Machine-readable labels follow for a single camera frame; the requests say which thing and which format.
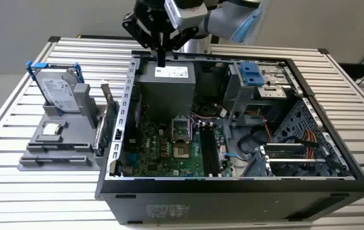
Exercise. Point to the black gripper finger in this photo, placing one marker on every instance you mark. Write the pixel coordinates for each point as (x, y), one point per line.
(137, 36)
(178, 42)

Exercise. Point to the blue RAM stick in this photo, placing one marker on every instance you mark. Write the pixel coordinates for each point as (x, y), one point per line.
(57, 158)

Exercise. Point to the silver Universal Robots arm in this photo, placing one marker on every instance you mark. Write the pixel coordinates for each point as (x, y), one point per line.
(222, 19)

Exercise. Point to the black RAM slot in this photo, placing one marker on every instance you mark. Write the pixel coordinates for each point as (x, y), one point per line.
(206, 148)
(214, 148)

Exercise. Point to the grey power supply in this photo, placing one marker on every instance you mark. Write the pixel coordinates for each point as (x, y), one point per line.
(165, 95)

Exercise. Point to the blue plastic drive latch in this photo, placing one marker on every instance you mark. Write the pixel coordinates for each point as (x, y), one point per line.
(248, 72)

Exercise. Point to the black cooler fan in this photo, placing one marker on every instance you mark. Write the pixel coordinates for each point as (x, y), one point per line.
(205, 109)

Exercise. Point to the hard disk in blue carrier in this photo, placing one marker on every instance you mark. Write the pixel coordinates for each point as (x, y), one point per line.
(57, 91)

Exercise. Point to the silver metal drive cage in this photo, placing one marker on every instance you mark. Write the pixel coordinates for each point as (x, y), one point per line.
(270, 92)

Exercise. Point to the thin locking lever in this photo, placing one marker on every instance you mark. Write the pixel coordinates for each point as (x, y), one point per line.
(190, 130)

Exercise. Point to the green graphics card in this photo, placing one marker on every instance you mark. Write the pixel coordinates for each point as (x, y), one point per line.
(106, 129)

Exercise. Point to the grey parts rack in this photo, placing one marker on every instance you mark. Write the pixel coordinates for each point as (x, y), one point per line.
(73, 129)

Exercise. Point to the CPU socket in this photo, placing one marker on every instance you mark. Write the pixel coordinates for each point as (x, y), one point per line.
(181, 151)

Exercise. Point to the green motherboard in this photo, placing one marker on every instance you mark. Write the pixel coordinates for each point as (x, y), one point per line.
(149, 153)

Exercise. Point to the silver CPU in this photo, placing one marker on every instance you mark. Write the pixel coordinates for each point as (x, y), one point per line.
(50, 129)

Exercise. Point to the blue expansion slot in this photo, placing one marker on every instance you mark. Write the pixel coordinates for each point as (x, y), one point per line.
(130, 160)

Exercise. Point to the grey disk bay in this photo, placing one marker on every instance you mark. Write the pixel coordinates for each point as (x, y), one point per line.
(284, 149)

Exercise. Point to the black PC case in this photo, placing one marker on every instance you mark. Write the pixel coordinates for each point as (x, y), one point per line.
(232, 206)

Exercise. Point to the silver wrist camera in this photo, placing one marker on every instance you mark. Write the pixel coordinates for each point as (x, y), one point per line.
(185, 14)

